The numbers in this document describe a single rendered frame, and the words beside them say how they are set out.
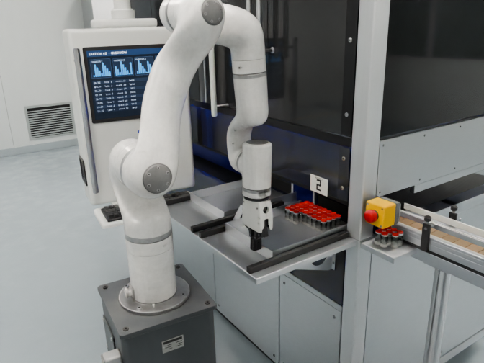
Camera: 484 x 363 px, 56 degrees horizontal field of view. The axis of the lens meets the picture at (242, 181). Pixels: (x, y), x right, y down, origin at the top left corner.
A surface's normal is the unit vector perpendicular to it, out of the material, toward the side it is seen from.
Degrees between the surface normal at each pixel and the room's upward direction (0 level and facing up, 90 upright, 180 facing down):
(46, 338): 0
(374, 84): 90
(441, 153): 90
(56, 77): 90
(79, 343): 0
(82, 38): 90
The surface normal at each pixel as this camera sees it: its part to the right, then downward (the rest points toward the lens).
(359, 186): -0.83, 0.20
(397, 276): 0.56, 0.25
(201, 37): 0.23, 0.80
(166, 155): 0.64, -0.17
